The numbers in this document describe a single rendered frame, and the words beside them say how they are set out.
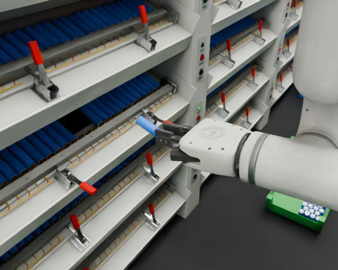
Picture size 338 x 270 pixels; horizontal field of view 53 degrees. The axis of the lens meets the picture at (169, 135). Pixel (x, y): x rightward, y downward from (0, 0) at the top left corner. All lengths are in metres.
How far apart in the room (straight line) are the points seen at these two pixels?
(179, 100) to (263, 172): 0.48
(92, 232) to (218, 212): 0.58
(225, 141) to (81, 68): 0.30
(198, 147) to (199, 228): 0.72
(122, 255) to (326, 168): 0.70
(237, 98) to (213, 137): 0.83
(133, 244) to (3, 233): 0.50
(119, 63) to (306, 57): 0.39
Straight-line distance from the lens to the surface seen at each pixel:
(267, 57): 1.60
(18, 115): 0.56
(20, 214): 0.67
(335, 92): 0.43
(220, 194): 1.36
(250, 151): 0.52
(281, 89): 1.93
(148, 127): 0.65
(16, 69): 0.61
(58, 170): 0.69
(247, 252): 1.20
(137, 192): 0.93
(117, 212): 0.89
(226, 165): 0.53
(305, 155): 0.50
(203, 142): 0.55
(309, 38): 0.42
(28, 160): 0.70
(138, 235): 1.08
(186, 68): 0.92
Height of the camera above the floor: 0.94
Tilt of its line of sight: 35 degrees down
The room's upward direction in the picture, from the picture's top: straight up
